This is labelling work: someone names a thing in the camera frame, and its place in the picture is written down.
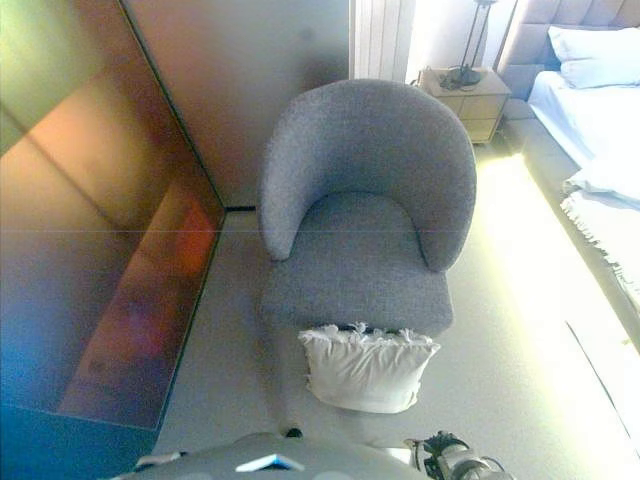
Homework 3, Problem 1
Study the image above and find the white ribbed radiator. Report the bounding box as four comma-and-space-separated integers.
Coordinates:
349, 0, 417, 85

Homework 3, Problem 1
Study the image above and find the grey padded headboard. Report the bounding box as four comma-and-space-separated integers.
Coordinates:
494, 0, 640, 104

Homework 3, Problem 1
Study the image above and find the thin black floor cable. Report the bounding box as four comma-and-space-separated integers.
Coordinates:
564, 319, 634, 447

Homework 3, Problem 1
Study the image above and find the glossy brown cabinet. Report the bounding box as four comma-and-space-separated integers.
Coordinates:
0, 0, 229, 480

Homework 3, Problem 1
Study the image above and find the white bed pillow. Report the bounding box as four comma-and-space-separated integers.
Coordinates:
546, 24, 640, 92

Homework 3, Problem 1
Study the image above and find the black table lamp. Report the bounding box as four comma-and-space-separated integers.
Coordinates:
439, 0, 495, 91

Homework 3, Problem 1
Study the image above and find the silver robot torso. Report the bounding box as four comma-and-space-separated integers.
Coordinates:
114, 432, 419, 480

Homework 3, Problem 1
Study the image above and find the grey fabric armchair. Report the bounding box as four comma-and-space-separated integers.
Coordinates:
255, 78, 479, 335

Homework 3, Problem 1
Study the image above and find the bed with pale sheet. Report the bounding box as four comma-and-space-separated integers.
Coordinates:
499, 68, 640, 351

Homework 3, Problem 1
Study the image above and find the white fringed blanket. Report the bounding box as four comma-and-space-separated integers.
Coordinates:
559, 168, 640, 297

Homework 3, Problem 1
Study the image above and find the light wooden nightstand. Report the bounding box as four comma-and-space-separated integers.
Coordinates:
417, 66, 513, 147

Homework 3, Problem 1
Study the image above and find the white fringed cushion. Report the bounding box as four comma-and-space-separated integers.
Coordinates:
298, 322, 442, 415

